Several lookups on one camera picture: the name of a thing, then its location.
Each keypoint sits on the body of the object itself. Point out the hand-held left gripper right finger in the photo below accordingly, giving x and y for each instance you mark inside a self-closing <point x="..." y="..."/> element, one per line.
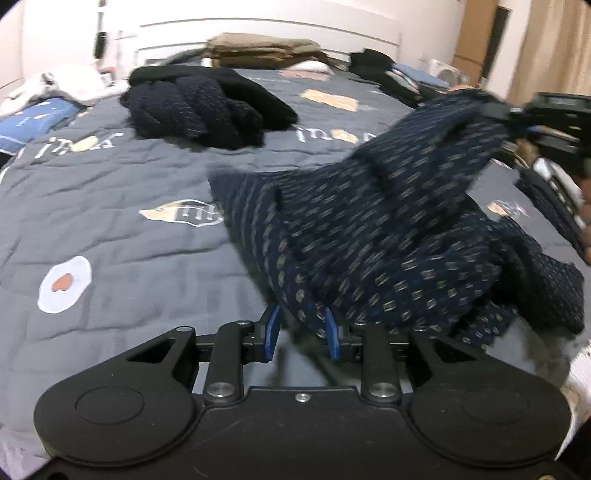
<point x="332" y="334"/>

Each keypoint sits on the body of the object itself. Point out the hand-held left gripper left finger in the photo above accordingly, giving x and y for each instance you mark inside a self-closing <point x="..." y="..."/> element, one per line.
<point x="272" y="332"/>

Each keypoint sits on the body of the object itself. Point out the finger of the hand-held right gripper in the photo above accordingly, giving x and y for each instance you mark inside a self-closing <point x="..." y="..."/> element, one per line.
<point x="551" y="137"/>
<point x="503" y="113"/>

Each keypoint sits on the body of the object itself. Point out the navy dotted sweater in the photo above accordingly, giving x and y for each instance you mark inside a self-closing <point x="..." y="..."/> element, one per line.
<point x="369" y="230"/>

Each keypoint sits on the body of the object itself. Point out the dark folded clothes stack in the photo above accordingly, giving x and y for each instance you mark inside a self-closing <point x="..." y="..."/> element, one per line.
<point x="406" y="90"/>

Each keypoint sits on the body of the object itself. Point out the black clothes pile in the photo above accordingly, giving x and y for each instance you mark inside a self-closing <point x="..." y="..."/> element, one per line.
<point x="369" y="62"/>

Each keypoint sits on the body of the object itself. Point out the black folded garment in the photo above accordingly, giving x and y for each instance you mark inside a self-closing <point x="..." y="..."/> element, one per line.
<point x="549" y="203"/>

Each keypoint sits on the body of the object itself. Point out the beige curtain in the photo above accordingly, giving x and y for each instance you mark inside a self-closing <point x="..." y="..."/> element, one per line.
<point x="545" y="46"/>

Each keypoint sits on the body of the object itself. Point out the black panel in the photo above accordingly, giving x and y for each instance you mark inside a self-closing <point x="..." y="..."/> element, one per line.
<point x="497" y="41"/>

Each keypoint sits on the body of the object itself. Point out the white fan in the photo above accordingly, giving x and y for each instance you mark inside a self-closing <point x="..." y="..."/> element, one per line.
<point x="443" y="69"/>

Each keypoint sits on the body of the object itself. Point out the blue folded garment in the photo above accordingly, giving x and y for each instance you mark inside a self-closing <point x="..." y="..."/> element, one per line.
<point x="420" y="76"/>

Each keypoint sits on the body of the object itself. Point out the grey quilted bedspread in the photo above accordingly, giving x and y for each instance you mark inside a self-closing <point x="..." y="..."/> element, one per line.
<point x="138" y="230"/>

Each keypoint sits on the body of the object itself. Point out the white pillow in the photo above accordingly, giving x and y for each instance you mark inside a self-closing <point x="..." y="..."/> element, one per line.
<point x="314" y="68"/>

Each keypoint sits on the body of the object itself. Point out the navy knitted garment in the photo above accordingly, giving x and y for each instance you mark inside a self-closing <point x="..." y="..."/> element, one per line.
<point x="194" y="110"/>

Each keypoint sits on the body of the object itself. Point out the brown folded blanket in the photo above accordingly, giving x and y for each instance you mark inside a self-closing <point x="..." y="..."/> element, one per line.
<point x="268" y="61"/>

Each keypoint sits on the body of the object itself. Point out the white headboard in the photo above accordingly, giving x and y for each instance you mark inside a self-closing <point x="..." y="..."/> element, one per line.
<point x="277" y="27"/>

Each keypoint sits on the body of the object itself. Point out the white bed sheet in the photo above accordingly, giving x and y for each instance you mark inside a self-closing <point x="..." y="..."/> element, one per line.
<point x="577" y="383"/>

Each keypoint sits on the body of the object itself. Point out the tan folded blanket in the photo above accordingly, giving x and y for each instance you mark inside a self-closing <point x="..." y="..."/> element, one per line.
<point x="258" y="44"/>

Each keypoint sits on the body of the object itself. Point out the blue printed pillow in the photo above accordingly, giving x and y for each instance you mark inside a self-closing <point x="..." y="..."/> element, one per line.
<point x="32" y="120"/>

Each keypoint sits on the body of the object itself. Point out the white hooded garment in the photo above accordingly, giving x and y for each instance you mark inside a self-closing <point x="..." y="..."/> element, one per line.
<point x="69" y="83"/>

